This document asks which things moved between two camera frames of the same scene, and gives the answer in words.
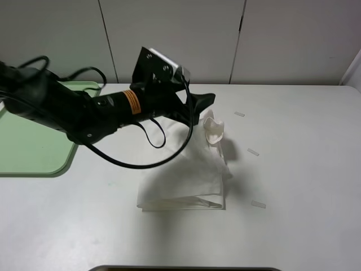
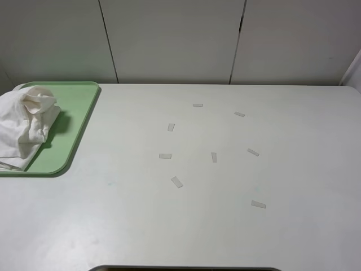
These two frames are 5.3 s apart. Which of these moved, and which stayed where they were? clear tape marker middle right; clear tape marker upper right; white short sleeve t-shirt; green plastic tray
Moved: white short sleeve t-shirt
Stayed: clear tape marker middle right; green plastic tray; clear tape marker upper right
